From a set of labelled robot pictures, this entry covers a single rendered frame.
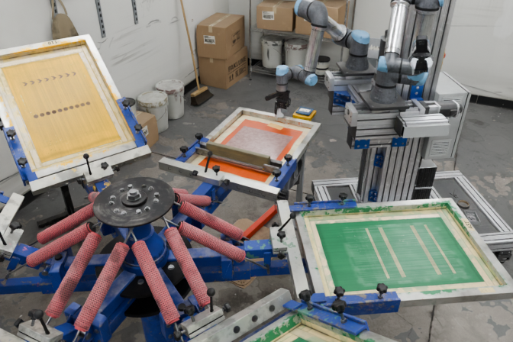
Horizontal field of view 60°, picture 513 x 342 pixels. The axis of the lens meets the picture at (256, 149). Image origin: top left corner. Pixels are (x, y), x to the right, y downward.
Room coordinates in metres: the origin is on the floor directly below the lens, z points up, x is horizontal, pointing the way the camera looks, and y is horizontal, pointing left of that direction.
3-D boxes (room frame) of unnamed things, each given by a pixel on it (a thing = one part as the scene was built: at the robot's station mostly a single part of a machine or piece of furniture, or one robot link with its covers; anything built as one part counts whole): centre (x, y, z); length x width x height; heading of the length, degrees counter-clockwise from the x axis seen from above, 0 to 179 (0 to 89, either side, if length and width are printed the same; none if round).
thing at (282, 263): (1.38, -0.16, 0.90); 1.24 x 0.06 x 0.06; 95
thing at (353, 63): (2.81, -0.67, 1.31); 0.15 x 0.15 x 0.10
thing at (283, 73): (2.61, -0.16, 1.28); 0.09 x 0.08 x 0.11; 125
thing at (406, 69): (2.03, -0.75, 1.55); 0.11 x 0.08 x 0.11; 72
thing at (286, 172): (1.95, -0.14, 0.97); 0.30 x 0.05 x 0.07; 155
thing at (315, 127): (2.28, 0.02, 0.97); 0.79 x 0.58 x 0.04; 155
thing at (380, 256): (1.41, -0.45, 1.05); 1.08 x 0.61 x 0.23; 95
